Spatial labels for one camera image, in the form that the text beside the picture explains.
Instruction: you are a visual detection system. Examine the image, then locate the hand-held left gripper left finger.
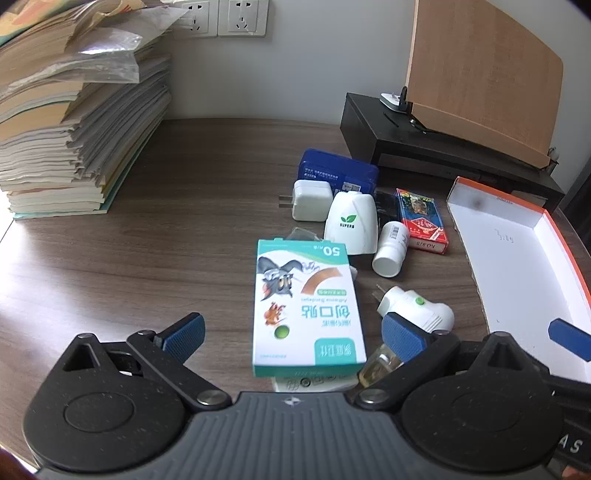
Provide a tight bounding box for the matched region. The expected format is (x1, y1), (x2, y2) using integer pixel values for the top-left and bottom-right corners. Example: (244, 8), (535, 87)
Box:
(60, 313), (233, 412)

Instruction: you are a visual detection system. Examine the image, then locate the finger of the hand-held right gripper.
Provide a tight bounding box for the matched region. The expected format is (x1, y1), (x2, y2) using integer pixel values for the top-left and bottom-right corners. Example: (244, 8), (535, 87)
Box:
(547, 318), (591, 363)

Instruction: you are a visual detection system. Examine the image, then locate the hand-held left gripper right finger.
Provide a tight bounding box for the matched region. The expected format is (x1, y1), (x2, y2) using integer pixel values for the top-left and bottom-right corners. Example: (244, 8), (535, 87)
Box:
(353, 311), (546, 411)

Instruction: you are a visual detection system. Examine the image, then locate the white plug-in heater with bottle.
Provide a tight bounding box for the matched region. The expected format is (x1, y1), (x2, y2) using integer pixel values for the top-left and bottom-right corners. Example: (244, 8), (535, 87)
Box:
(358, 284), (455, 388)

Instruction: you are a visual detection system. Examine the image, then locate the white pill bottle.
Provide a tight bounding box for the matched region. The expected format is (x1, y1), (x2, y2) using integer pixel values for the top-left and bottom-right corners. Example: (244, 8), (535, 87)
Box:
(372, 220), (411, 278)

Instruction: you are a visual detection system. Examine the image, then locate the orange white cardboard box lid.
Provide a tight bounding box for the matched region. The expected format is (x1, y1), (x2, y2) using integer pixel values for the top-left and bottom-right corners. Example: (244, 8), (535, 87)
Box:
(445, 176), (591, 384)

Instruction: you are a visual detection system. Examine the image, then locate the green and white bandage box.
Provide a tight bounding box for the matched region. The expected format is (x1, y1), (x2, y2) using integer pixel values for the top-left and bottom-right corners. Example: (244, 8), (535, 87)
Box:
(252, 239), (368, 378)

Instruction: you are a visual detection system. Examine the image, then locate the white heater with leaf logo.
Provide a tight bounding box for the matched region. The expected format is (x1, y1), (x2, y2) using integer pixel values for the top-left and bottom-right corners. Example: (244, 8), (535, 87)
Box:
(323, 191), (380, 256)

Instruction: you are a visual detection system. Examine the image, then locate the red playing card box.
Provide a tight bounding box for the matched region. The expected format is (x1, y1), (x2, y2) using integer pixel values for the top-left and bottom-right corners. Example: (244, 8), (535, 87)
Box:
(396, 188), (450, 256)

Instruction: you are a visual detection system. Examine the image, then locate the white charger plug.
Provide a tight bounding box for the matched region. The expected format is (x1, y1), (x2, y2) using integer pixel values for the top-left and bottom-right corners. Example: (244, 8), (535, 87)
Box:
(278, 180), (334, 222)

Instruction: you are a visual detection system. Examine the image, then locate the blue box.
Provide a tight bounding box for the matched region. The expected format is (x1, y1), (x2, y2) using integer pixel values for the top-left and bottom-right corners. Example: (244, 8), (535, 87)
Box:
(298, 148), (380, 197)

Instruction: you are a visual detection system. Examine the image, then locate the black desk riser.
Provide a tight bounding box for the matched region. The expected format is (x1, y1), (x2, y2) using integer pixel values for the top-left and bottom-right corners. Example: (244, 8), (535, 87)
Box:
(340, 92), (566, 213)

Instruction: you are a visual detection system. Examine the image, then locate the stack of books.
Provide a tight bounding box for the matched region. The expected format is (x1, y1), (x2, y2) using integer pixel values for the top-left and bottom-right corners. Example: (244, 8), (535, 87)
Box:
(0, 0), (174, 217)

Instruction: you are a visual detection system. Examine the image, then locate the wooden book stand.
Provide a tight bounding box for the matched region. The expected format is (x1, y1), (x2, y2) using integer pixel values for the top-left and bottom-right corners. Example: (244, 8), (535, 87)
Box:
(403, 0), (565, 168)

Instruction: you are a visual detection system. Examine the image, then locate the clear plastic bag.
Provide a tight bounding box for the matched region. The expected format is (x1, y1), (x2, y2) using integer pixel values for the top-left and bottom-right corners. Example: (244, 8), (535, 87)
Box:
(65, 7), (190, 49)
(9, 39), (141, 100)

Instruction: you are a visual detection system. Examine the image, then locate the white wall socket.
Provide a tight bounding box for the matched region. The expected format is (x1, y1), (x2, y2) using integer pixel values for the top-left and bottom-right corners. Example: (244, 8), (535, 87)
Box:
(161, 0), (219, 38)
(218, 0), (269, 38)

